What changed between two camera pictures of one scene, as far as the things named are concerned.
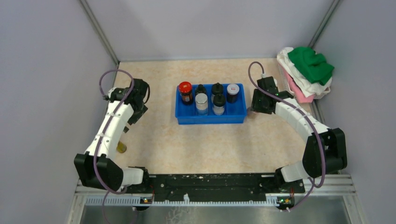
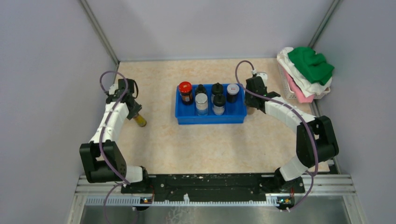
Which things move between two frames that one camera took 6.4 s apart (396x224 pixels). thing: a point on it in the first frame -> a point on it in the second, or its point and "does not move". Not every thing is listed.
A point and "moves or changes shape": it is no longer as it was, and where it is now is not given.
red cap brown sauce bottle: x=185 y=88 does not move
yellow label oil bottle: x=121 y=147 moves or changes shape
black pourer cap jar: x=219 y=101 does not move
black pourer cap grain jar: x=217 y=88 does not move
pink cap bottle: x=251 y=114 moves or changes shape
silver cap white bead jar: x=201 y=104 does not move
